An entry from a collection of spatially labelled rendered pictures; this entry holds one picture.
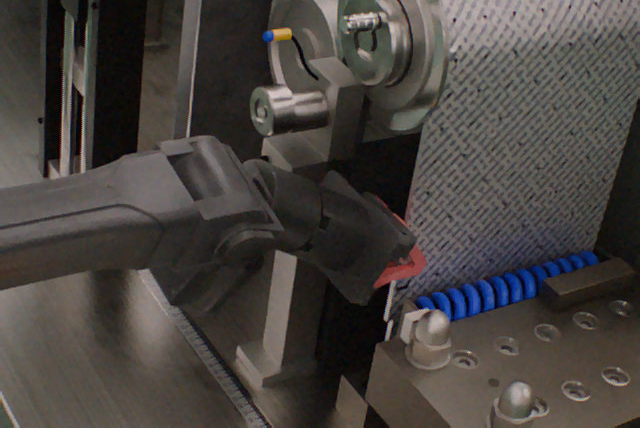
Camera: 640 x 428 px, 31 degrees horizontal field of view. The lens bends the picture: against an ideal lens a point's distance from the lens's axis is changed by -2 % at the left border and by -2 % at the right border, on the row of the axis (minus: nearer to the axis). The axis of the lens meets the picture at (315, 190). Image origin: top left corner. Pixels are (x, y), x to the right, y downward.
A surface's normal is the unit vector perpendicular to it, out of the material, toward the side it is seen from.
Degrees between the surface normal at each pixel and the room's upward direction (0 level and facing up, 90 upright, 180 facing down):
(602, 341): 0
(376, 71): 90
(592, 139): 90
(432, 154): 90
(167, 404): 0
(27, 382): 0
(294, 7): 90
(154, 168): 22
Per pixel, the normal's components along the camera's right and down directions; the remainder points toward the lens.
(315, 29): -0.85, 0.18
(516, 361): 0.13, -0.84
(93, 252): 0.51, 0.73
